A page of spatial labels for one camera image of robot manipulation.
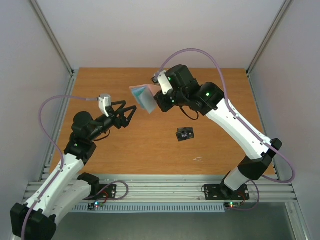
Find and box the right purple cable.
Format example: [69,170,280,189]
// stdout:
[159,48,296,183]

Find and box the right aluminium corner post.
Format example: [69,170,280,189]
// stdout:
[246,0,294,77]

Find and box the controller board with leds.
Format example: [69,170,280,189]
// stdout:
[224,201,244,209]
[87,201,104,211]

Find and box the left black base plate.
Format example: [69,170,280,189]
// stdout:
[84,183,117,200]

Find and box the left aluminium corner post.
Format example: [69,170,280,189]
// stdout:
[29,0,75,76]

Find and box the grey slotted cable duct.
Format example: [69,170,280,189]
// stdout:
[71,202,225,214]

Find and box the aluminium corner post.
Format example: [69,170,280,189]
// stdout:
[29,0,75,76]
[246,0,294,77]

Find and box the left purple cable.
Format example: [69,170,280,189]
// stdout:
[21,95,101,240]

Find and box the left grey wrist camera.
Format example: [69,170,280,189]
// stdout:
[98,93,112,117]

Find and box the left controller board with LEDs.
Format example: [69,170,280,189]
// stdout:
[87,201,104,211]

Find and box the pink leather card holder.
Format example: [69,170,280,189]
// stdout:
[129,84,161,114]

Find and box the right controller board with LEDs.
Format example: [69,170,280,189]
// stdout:
[224,201,244,209]

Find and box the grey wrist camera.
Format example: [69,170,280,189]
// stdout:
[151,70,173,95]
[98,93,112,117]

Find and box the black VIP credit card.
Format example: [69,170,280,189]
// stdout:
[177,127,194,134]

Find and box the purple cable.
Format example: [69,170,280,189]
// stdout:
[21,95,101,240]
[159,48,296,183]

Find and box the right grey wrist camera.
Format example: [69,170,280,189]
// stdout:
[151,70,173,95]

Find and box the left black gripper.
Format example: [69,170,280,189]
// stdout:
[88,99,137,141]

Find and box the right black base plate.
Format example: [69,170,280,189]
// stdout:
[201,184,250,201]

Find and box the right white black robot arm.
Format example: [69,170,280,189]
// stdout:
[152,64,283,199]

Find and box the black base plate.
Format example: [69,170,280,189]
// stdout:
[84,183,117,200]
[201,184,250,201]

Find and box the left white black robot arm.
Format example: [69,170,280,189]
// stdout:
[10,96,137,240]

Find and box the aluminium rail base frame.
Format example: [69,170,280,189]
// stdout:
[96,174,298,203]

